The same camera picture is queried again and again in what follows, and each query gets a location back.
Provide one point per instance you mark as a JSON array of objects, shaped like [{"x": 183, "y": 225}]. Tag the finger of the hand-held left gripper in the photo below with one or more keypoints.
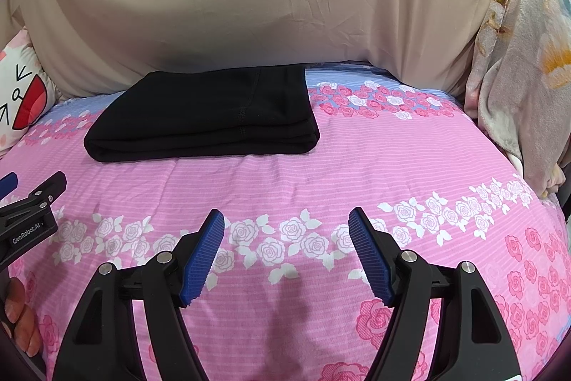
[
  {"x": 8, "y": 183},
  {"x": 42, "y": 191}
]

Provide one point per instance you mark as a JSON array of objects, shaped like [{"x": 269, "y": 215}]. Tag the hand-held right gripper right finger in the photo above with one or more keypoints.
[{"x": 370, "y": 256}]

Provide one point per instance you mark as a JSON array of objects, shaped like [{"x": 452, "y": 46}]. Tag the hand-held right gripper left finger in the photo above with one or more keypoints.
[{"x": 203, "y": 256}]

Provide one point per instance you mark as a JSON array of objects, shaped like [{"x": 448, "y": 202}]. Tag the black pants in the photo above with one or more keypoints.
[{"x": 200, "y": 117}]

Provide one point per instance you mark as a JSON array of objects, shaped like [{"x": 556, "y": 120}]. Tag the person's left hand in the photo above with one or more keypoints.
[{"x": 22, "y": 318}]

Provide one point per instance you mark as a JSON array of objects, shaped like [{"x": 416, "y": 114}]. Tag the white cartoon face pillow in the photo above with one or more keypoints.
[{"x": 20, "y": 95}]

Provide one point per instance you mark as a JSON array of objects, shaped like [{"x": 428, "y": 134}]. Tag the pink floral bed sheet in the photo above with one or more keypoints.
[{"x": 290, "y": 189}]

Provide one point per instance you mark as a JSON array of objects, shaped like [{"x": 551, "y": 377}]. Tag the grey floral blanket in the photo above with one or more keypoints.
[{"x": 522, "y": 64}]

